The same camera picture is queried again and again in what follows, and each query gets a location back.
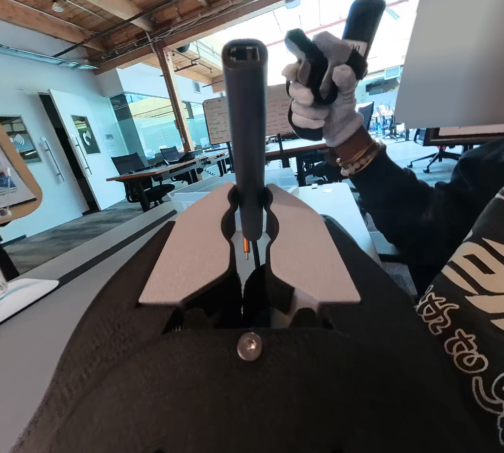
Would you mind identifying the person's right hand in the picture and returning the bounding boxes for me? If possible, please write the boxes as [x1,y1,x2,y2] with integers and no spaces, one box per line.
[281,31,365,148]

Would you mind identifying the white plastic bin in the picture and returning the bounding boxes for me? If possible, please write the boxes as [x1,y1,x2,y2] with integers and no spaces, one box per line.
[169,167,299,213]

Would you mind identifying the silver closed laptop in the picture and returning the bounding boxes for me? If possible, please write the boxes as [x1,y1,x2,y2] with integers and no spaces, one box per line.
[297,182,382,265]

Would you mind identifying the wooden office desk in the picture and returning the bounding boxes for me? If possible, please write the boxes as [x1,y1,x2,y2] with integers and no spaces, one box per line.
[106,150,229,211]
[266,138,327,186]

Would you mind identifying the grey usb hub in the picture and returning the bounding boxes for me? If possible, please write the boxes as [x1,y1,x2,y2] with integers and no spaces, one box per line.
[222,39,269,241]

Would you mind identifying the black red office chair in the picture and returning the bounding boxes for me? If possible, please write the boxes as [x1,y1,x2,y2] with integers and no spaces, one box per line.
[407,143,467,174]

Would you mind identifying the handwritten whiteboard on stand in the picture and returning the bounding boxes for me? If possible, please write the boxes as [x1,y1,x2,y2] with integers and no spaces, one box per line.
[203,97,231,145]
[268,85,294,135]

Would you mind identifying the person's black printed shirt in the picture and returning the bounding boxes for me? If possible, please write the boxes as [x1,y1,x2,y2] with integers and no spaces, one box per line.
[415,185,504,453]

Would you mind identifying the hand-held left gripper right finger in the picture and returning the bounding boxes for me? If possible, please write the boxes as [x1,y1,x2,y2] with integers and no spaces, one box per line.
[265,183,362,315]

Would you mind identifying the gold dark wall picture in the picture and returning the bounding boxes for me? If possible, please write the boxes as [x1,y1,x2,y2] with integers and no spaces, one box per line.
[71,114,101,154]

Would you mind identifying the white door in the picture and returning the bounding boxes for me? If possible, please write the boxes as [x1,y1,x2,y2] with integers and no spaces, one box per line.
[49,89,103,211]

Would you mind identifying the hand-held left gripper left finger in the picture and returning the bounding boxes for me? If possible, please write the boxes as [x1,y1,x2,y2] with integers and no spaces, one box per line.
[138,181,239,308]

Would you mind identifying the instruction poster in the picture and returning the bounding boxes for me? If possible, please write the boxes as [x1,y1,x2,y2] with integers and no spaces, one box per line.
[0,126,43,225]

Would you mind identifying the black framed tag sign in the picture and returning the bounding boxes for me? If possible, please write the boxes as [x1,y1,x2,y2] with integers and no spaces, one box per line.
[423,125,504,146]

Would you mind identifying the person's right forearm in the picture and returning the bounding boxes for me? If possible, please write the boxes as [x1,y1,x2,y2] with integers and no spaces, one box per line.
[327,130,504,296]

